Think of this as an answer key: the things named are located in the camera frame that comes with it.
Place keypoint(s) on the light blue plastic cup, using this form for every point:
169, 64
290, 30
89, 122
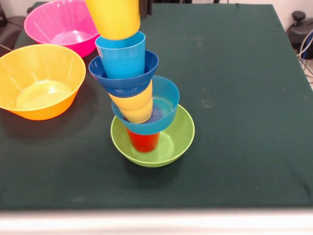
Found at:
122, 58

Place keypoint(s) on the large pink plastic bowl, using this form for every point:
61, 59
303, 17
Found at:
49, 22

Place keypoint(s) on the green plastic bowl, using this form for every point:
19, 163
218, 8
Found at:
181, 142

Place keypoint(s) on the dark green table cloth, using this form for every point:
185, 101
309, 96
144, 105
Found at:
232, 159

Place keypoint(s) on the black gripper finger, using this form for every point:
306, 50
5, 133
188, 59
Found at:
146, 7

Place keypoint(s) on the red plastic cup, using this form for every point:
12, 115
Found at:
144, 142

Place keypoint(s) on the dark blue plastic bowl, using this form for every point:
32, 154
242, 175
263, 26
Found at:
122, 85

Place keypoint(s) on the large yellow-orange plastic bowl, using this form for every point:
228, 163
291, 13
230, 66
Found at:
36, 73

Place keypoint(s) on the amber yellow plastic cup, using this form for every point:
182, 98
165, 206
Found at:
138, 116

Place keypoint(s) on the light blue plastic bowl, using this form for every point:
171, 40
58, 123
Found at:
168, 90

